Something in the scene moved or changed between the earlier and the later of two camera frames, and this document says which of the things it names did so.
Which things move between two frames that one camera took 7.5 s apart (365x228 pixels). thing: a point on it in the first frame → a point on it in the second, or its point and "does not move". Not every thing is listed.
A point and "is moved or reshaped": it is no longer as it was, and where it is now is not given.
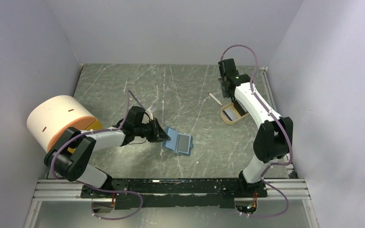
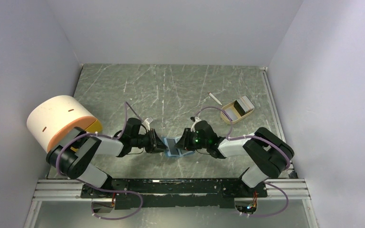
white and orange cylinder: x=50 y=118 does not move
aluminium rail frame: x=56 y=190 does not move
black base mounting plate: x=130 y=194 does not move
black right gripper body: x=226 y=94 → x=196 y=142
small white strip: x=214 y=98 does not move
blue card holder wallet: x=180 y=143 is moved or reshaped
